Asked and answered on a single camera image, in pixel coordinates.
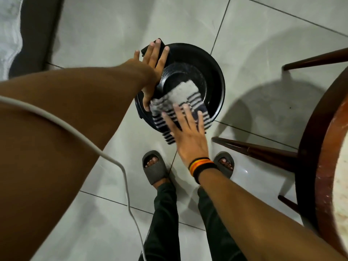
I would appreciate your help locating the person's left hand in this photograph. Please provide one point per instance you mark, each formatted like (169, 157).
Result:
(151, 66)

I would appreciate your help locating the person's right hand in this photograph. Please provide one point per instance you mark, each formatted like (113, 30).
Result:
(191, 144)

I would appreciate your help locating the person's left middle finger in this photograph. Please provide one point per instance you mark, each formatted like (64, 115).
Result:
(157, 51)

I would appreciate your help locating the person's left thumb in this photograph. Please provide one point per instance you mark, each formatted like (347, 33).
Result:
(146, 101)

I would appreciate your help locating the person's right middle finger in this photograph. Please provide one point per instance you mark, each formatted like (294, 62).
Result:
(180, 116)

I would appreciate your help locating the person's right little finger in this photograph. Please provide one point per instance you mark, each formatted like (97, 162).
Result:
(201, 122)

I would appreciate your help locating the person's left little finger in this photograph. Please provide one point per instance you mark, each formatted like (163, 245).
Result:
(137, 56)

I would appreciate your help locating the black rectangular block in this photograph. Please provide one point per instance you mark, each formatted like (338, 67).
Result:
(145, 50)

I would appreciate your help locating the grey striped towel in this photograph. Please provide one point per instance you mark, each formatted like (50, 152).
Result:
(182, 92)

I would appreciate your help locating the black round plate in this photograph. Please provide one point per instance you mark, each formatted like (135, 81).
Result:
(176, 74)

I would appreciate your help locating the person's right forearm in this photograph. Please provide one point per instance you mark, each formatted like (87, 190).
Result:
(258, 222)

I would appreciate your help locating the person's left forearm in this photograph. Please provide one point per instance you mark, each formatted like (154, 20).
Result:
(54, 149)

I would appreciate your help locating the orange striped wristband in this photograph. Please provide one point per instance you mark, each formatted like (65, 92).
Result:
(199, 163)

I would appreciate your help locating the black plastic bucket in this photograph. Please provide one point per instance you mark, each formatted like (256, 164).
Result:
(212, 76)

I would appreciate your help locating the grey slipper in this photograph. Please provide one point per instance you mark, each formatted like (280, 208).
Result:
(156, 171)
(224, 167)

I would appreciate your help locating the dark green trousers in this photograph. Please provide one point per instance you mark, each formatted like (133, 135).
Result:
(163, 222)

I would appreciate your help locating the dark wooden round stool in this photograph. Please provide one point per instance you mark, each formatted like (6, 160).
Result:
(312, 149)

